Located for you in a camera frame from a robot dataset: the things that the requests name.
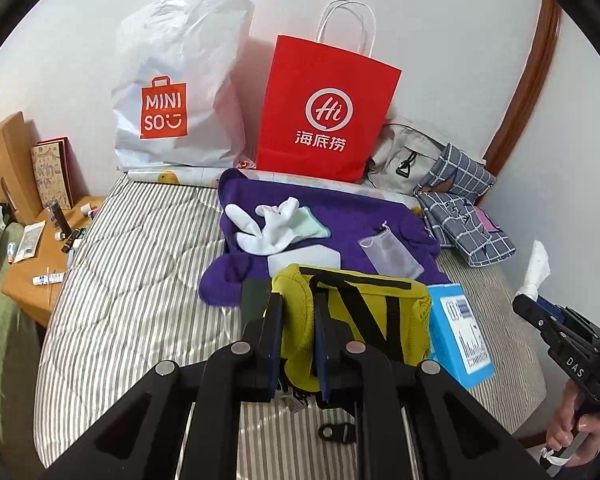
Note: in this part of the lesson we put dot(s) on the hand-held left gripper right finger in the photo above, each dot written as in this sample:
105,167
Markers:
322,360

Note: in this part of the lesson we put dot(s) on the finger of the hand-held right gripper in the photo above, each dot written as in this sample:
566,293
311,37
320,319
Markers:
532,312
552,309

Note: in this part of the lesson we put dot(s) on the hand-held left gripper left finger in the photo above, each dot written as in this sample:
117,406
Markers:
275,345

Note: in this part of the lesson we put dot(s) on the white tissue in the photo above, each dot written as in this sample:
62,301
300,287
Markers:
536,265

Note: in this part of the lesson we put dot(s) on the yellow mesh bag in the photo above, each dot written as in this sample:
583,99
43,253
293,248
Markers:
415,325

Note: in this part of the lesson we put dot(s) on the person's right hand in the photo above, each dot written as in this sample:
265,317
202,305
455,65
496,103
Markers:
560,425

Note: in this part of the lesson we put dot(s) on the lettered grey checked cloth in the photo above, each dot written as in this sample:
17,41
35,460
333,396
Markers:
480,247

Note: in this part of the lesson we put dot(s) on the blue tissue pack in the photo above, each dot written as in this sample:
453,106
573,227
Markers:
445,340

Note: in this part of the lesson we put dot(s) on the pink flat packet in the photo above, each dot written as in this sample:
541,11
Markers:
490,221

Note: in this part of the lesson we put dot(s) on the pair of white socks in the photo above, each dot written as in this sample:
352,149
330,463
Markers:
265,240

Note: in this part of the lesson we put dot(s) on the translucent mesh pouch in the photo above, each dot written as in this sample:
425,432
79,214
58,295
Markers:
390,255

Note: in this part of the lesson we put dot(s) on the mint green cloth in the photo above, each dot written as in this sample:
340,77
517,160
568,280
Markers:
310,225

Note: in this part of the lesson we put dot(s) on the purple towel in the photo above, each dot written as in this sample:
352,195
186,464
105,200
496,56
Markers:
340,220

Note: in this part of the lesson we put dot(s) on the grey checked cloth bundle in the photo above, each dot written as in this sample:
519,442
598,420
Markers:
460,175

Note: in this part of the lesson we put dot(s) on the striped bed mattress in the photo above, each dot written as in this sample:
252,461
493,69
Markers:
130,285

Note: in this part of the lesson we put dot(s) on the beige backpack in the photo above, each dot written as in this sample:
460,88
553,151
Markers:
395,145

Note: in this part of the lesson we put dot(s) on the dark lipstick tube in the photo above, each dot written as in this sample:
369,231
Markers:
74,241

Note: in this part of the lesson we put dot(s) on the small white bottle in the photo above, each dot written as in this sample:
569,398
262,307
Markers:
87,211

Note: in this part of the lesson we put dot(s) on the small white tube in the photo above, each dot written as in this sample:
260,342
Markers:
47,277

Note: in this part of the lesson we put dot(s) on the wooden nightstand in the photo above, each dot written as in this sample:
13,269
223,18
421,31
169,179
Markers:
30,300

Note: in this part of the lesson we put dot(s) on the black spray bottle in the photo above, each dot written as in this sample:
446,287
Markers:
60,217

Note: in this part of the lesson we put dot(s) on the red paper bag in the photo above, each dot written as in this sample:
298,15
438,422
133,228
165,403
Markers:
290,85

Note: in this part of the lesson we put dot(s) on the green blanket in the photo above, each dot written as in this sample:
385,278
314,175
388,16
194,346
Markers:
5,350

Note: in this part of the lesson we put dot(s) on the red book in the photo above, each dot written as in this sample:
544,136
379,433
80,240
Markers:
67,165

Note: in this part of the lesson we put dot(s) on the patterned notebook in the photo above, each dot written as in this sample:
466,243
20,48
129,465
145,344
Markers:
50,175

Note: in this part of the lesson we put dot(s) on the white plastic shopping bag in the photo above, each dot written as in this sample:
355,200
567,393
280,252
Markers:
195,60

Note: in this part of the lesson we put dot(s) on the wooden headboard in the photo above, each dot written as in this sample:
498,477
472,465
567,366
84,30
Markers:
10,160

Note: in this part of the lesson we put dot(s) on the brown wooden door frame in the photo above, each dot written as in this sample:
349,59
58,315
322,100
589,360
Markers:
535,75

